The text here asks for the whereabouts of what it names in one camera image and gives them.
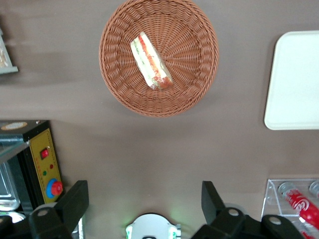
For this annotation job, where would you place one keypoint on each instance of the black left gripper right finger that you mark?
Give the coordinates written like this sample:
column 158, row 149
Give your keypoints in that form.
column 219, row 219

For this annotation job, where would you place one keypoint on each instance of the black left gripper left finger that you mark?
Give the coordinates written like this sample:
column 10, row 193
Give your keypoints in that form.
column 67, row 214

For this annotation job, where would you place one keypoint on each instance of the triangle sandwich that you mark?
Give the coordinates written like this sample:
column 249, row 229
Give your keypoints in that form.
column 150, row 62

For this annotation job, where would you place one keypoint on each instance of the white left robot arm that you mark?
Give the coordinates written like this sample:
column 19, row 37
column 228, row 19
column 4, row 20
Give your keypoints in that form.
column 153, row 225

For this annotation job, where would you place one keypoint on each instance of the brown round wicker basket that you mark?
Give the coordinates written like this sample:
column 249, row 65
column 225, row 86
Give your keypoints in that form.
column 189, row 74

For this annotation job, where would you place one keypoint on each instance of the beige rectangular tray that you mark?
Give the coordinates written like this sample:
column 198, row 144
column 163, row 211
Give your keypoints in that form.
column 294, row 82

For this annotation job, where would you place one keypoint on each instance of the grey snack display tray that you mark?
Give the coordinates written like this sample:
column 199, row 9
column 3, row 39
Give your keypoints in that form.
column 11, row 68

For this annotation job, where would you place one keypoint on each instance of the red round warmer knob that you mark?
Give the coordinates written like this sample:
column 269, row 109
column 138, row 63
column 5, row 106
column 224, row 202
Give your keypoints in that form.
column 55, row 188

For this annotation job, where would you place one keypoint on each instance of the clear acrylic bottle rack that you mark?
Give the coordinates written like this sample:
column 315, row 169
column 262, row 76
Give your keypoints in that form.
column 272, row 199

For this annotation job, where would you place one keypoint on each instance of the steel warmer pan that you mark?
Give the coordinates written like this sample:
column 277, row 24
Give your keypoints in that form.
column 7, row 186

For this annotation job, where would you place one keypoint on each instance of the black food warmer yellow panel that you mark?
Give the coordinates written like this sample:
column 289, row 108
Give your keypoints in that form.
column 37, row 139

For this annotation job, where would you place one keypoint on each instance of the clear bag of snacks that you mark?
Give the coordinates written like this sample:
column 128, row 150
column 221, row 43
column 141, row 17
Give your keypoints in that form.
column 3, row 58

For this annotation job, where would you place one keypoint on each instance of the red warmer rocker switch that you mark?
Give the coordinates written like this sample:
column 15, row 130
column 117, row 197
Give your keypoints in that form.
column 45, row 153

